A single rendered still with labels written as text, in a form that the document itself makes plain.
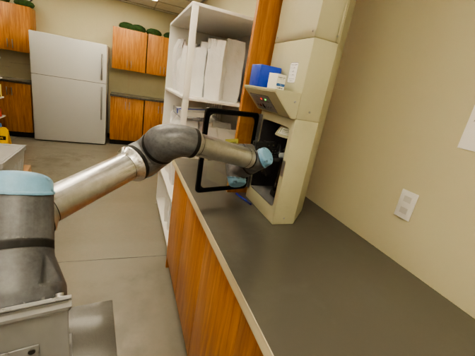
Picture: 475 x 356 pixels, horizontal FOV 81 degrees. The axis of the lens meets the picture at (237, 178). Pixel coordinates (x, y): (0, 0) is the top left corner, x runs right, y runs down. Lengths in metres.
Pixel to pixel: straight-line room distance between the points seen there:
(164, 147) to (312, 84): 0.63
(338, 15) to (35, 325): 1.22
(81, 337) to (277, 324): 0.45
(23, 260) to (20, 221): 0.06
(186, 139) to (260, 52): 0.76
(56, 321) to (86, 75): 5.49
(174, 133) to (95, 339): 0.53
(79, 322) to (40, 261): 0.26
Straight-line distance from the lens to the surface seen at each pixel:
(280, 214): 1.28
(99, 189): 0.81
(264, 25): 1.49
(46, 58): 5.98
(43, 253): 0.58
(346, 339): 0.86
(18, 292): 0.54
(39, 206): 0.59
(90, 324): 0.78
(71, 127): 6.04
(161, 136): 0.84
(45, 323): 0.56
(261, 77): 1.27
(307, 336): 0.82
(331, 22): 1.23
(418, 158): 1.30
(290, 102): 1.13
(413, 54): 1.42
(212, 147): 0.90
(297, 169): 1.23
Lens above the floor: 1.50
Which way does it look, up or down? 18 degrees down
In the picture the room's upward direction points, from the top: 10 degrees clockwise
